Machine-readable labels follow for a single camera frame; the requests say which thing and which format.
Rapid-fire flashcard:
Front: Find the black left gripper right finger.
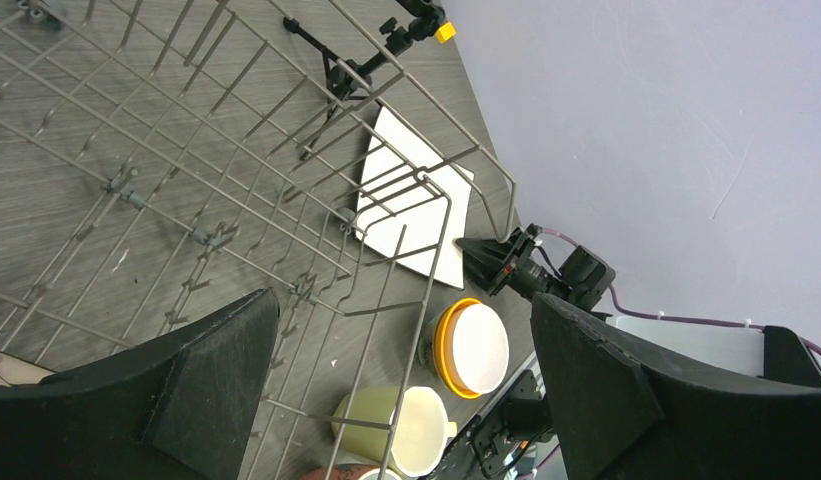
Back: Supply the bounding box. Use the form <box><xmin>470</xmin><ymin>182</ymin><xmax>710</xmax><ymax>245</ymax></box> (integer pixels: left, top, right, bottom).
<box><xmin>530</xmin><ymin>294</ymin><xmax>821</xmax><ymax>479</ymax></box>

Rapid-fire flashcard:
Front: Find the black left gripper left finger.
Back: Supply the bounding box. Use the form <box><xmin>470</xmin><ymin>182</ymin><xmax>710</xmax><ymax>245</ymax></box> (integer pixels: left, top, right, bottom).
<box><xmin>0</xmin><ymin>289</ymin><xmax>280</xmax><ymax>479</ymax></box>

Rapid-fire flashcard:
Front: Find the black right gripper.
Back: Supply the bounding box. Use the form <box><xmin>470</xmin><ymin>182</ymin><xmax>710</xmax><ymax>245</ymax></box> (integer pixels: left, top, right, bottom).
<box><xmin>456</xmin><ymin>226</ymin><xmax>616</xmax><ymax>313</ymax></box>

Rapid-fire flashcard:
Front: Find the orange bowl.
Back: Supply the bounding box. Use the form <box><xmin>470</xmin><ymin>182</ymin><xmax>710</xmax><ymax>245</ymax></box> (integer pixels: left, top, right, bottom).
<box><xmin>416</xmin><ymin>297</ymin><xmax>482</xmax><ymax>400</ymax></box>

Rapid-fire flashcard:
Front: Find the square floral plate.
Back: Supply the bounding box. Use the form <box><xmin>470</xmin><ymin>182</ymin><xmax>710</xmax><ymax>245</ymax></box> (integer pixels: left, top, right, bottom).
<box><xmin>0</xmin><ymin>353</ymin><xmax>54</xmax><ymax>387</ymax></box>

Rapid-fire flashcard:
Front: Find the yellow green mug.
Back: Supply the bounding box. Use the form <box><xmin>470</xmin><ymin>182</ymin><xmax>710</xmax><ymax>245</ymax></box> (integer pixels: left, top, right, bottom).
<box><xmin>331</xmin><ymin>386</ymin><xmax>458</xmax><ymax>477</ymax></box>

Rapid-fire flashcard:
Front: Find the white bowl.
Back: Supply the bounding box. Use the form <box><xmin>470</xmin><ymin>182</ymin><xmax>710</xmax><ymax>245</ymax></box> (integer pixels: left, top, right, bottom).
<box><xmin>451</xmin><ymin>303</ymin><xmax>510</xmax><ymax>394</ymax></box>

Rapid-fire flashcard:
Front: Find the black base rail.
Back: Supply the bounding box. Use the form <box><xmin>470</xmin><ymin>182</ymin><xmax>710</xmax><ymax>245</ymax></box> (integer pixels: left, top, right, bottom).
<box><xmin>426</xmin><ymin>370</ymin><xmax>555</xmax><ymax>479</ymax></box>

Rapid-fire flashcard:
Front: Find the small yellow block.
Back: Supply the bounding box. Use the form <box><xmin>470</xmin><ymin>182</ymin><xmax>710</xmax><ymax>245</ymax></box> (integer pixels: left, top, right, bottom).
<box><xmin>434</xmin><ymin>21</ymin><xmax>456</xmax><ymax>44</ymax></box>

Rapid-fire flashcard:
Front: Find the grey wire dish rack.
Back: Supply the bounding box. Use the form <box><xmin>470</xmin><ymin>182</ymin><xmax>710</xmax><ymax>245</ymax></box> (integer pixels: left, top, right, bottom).
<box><xmin>0</xmin><ymin>1</ymin><xmax>514</xmax><ymax>479</ymax></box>

